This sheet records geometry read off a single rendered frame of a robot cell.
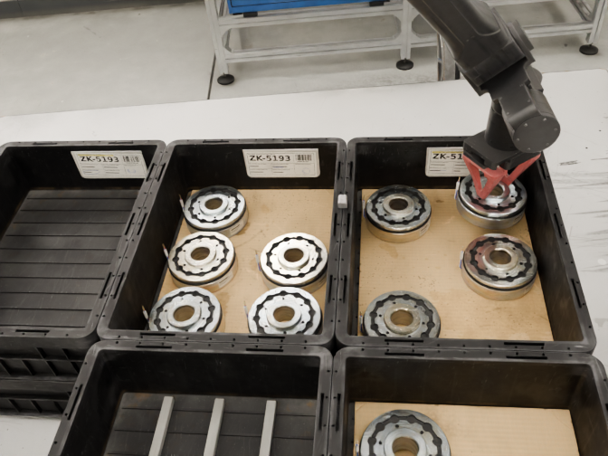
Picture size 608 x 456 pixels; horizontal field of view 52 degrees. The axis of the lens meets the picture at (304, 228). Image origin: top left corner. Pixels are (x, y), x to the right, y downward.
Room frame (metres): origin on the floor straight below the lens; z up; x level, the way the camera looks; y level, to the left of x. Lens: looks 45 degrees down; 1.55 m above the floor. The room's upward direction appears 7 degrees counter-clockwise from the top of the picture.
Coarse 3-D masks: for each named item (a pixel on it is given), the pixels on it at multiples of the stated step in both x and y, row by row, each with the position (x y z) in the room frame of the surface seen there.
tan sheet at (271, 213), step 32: (192, 192) 0.83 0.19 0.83; (256, 192) 0.81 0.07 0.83; (288, 192) 0.80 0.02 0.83; (320, 192) 0.79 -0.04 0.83; (256, 224) 0.73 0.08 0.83; (288, 224) 0.72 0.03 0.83; (320, 224) 0.71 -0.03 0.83; (224, 288) 0.60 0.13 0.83; (256, 288) 0.60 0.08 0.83; (320, 288) 0.58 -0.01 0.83; (288, 320) 0.53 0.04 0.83
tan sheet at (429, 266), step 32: (448, 192) 0.75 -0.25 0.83; (448, 224) 0.68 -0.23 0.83; (384, 256) 0.63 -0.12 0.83; (416, 256) 0.62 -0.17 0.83; (448, 256) 0.61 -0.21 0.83; (384, 288) 0.57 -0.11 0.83; (416, 288) 0.56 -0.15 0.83; (448, 288) 0.55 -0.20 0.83; (448, 320) 0.50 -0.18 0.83; (480, 320) 0.49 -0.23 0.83; (512, 320) 0.48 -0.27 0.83; (544, 320) 0.48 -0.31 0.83
